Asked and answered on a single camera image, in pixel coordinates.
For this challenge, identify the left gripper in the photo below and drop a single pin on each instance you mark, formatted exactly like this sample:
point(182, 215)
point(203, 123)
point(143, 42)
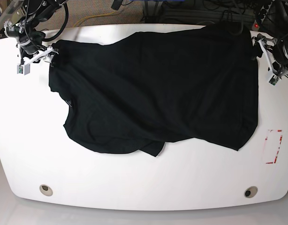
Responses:
point(275, 51)

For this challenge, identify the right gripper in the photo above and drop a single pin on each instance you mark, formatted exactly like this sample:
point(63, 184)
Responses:
point(46, 56)

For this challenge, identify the black T-shirt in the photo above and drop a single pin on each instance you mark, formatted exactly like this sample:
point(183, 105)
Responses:
point(155, 88)

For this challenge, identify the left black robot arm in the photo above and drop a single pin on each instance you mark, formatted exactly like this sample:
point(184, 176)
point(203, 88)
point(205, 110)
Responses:
point(271, 16)

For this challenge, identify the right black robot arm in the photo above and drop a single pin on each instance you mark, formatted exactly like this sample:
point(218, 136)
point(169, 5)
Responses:
point(29, 40)

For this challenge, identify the white power strip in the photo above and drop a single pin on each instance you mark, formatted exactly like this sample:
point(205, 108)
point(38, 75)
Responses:
point(261, 10)

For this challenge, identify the red tape rectangle marking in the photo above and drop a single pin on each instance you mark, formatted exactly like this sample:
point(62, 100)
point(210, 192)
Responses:
point(272, 145)

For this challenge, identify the left table grommet hole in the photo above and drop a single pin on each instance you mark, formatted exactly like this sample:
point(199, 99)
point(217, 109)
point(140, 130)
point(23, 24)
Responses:
point(46, 190)

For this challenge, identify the table grommet hole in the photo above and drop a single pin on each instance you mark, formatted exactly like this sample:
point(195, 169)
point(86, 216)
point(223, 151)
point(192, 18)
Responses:
point(46, 190)
point(250, 192)

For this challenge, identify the right table grommet hole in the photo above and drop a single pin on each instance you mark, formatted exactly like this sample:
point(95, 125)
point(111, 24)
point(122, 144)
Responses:
point(250, 192)

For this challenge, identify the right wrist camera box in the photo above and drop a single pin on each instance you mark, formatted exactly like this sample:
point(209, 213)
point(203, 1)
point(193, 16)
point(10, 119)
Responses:
point(23, 69)

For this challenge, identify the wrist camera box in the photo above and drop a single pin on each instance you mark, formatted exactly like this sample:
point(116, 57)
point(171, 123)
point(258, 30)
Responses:
point(273, 80)
point(23, 69)

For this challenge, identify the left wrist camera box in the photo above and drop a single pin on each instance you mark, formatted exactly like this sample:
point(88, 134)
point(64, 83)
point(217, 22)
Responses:
point(273, 80)

